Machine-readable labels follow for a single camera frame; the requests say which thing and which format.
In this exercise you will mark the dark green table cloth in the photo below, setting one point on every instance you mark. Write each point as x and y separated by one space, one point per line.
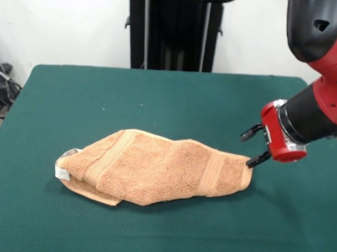
103 96

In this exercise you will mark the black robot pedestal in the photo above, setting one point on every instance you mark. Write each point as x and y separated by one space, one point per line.
174 26

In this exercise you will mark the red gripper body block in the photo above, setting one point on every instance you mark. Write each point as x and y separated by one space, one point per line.
276 135

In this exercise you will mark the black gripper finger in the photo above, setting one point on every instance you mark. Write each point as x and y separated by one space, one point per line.
258 161
251 133

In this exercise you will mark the tan terry towel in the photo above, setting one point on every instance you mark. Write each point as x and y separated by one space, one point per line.
156 169

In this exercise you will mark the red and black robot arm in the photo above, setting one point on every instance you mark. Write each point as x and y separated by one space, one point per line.
318 40

